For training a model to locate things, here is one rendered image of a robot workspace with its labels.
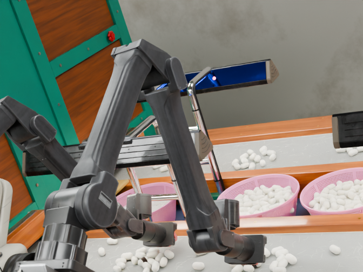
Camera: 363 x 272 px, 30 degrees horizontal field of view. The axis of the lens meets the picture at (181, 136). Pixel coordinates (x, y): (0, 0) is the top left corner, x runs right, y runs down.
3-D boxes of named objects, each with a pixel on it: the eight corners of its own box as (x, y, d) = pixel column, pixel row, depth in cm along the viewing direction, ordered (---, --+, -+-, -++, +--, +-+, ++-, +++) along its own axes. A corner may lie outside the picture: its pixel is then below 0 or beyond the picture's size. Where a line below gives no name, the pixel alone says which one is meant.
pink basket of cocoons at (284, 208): (309, 231, 198) (302, 203, 195) (222, 251, 203) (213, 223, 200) (302, 192, 223) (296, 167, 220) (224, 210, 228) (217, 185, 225)
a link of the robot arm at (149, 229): (126, 240, 185) (143, 237, 182) (126, 215, 187) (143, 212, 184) (140, 243, 190) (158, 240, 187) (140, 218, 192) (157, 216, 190)
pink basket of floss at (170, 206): (194, 224, 225) (186, 199, 222) (119, 255, 221) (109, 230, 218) (174, 197, 250) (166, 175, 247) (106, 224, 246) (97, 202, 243)
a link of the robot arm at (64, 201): (40, 235, 112) (63, 232, 109) (53, 179, 117) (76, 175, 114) (77, 254, 118) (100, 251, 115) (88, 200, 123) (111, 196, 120)
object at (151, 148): (202, 161, 174) (194, 136, 172) (23, 177, 205) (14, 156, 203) (214, 148, 180) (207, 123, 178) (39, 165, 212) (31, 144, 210)
